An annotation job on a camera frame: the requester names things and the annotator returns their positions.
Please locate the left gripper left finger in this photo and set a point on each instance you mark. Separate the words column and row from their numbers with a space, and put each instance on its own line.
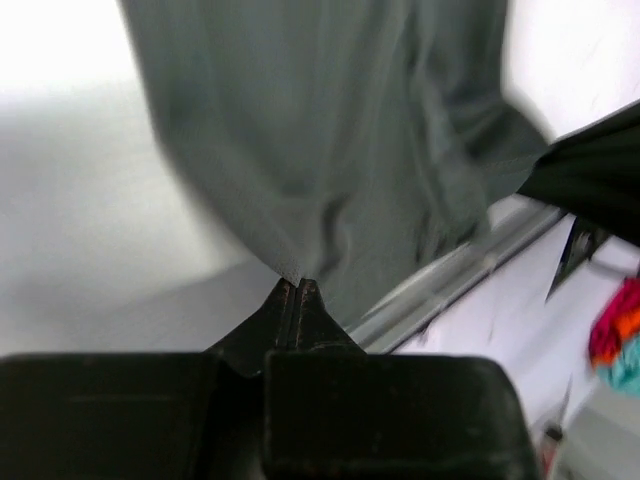
column 143, row 415

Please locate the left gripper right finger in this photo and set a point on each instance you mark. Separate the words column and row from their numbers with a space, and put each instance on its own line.
column 333, row 411

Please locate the dark grey t-shirt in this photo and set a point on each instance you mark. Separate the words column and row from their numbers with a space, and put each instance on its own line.
column 348, row 142

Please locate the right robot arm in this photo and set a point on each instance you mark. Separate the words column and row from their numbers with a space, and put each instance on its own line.
column 594, row 174

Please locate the colourful object beyond table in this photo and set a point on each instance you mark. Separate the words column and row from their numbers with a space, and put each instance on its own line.
column 613, row 346

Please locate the aluminium table rail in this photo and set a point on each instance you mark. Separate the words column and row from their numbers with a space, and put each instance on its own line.
column 433, row 290

